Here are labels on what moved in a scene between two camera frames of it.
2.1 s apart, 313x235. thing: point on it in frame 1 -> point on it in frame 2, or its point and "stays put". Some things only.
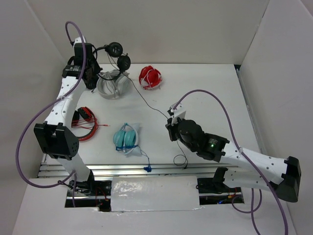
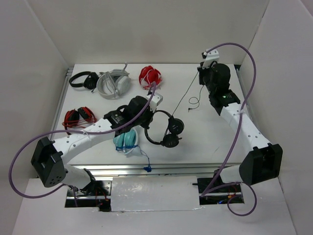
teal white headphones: [126, 139] stays put
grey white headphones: [113, 84] stays put
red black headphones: [85, 118] stays put
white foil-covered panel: [150, 193] stays put
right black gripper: [171, 128] -> [201, 71]
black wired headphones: [115, 49] -> [172, 137]
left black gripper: [97, 68] -> [150, 114]
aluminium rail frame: [98, 170] stays put
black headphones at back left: [90, 78] stays put
